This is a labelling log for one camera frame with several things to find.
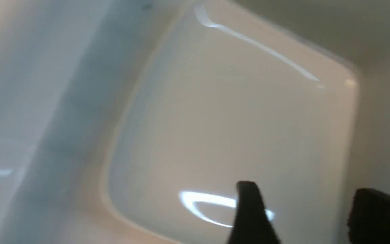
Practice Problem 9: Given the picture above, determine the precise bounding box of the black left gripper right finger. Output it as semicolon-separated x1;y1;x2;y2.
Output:
348;188;390;244

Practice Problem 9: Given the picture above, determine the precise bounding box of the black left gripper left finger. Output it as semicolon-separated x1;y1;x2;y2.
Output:
227;181;281;244

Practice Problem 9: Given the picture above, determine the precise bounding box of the large white square plate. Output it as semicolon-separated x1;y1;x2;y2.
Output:
102;0;359;244

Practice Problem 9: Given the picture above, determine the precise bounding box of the large white plastic tub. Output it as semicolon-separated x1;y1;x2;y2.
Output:
0;0;390;244

